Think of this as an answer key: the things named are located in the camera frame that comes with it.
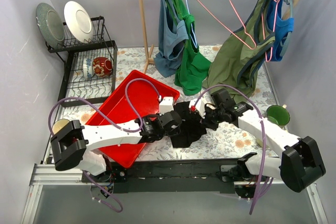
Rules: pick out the cream mug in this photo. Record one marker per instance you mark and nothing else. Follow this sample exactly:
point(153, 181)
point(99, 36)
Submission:
point(58, 125)

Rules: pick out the bright green tank top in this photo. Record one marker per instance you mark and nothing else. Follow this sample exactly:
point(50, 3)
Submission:
point(192, 71)

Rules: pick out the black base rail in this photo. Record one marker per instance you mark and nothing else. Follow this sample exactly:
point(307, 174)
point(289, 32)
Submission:
point(171, 176)

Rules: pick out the light blue wire hanger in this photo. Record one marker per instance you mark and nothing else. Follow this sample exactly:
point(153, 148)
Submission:
point(183, 13)

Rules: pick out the grey blue tank top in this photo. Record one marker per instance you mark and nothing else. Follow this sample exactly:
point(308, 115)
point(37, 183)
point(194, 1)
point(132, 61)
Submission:
point(172, 36)

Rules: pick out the royal blue tank top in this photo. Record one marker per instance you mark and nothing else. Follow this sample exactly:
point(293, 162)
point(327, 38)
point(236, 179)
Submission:
point(281, 24)

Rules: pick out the white plate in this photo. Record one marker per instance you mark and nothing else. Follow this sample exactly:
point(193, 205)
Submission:
point(78, 22)

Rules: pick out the grey blue plastic hanger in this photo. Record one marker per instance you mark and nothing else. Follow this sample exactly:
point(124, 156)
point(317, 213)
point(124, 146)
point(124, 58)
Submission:
point(283, 15)

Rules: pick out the blue white ceramic cup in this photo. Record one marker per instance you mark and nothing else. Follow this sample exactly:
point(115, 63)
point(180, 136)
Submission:
point(87, 68)

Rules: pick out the green enamel mug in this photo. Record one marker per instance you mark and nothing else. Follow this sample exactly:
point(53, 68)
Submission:
point(278, 115)

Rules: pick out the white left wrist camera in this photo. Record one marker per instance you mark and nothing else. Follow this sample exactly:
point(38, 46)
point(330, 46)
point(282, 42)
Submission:
point(166, 105)

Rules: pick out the black tank top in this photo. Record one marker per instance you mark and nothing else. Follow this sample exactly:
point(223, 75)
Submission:
point(191, 129)

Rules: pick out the grey green plate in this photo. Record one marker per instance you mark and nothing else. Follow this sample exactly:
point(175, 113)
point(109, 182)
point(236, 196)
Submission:
point(50, 25)

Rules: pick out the red plastic tray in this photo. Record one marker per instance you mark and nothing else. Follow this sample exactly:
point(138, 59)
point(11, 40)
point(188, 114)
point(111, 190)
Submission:
point(144, 99)

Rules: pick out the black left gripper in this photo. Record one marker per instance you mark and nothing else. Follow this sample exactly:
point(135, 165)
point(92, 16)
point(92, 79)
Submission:
point(176, 120)

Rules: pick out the olive green tank top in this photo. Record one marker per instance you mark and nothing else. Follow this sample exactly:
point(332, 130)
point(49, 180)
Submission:
point(243, 53)

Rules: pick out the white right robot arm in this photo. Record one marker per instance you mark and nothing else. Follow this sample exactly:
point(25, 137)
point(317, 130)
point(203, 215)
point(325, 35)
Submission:
point(298, 162)

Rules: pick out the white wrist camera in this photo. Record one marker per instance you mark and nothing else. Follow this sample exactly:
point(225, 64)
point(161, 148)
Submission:
point(197, 106)
point(166, 105)

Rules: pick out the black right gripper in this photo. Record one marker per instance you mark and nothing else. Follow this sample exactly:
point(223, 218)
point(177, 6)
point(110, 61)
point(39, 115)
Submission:
point(209, 116)

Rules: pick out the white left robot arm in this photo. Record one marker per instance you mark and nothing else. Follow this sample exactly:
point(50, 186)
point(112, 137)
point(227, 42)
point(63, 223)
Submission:
point(73, 145)

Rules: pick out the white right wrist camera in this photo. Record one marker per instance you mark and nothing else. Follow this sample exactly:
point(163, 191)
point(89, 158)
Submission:
point(197, 106)

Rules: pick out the red floral bowl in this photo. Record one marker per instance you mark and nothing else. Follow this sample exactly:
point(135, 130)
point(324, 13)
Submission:
point(102, 66)

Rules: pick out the black wire dish rack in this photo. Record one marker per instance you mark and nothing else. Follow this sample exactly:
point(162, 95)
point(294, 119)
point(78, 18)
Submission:
point(79, 78)

